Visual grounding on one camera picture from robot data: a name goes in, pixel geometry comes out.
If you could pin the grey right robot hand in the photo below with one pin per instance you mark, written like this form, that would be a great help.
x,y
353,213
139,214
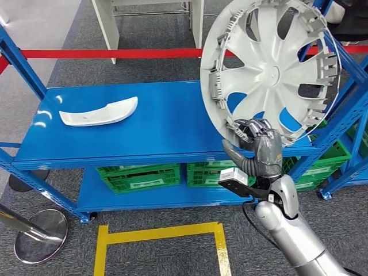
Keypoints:
x,y
267,152

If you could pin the grey plastic wheel hubcap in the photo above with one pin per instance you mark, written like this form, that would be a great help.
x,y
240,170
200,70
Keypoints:
x,y
270,72

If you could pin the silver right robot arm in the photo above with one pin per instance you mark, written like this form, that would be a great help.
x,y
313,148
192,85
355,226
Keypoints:
x,y
293,232

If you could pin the blue metal shelf rack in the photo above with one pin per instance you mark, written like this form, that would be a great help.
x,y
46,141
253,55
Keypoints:
x,y
161,129

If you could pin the white curved plastic part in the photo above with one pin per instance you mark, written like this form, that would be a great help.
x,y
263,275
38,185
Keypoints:
x,y
100,114

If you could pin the white desk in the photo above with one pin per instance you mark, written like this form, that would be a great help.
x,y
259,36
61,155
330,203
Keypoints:
x,y
198,23

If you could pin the red barrier belt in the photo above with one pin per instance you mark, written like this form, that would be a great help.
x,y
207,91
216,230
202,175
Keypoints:
x,y
115,53

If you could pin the chrome stanchion base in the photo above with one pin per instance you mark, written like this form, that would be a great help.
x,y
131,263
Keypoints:
x,y
49,240

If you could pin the round stanchion base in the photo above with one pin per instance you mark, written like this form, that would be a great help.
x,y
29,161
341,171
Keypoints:
x,y
26,182

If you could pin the chrome stanchion pole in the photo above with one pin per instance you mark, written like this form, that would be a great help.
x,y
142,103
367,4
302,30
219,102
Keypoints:
x,y
19,224

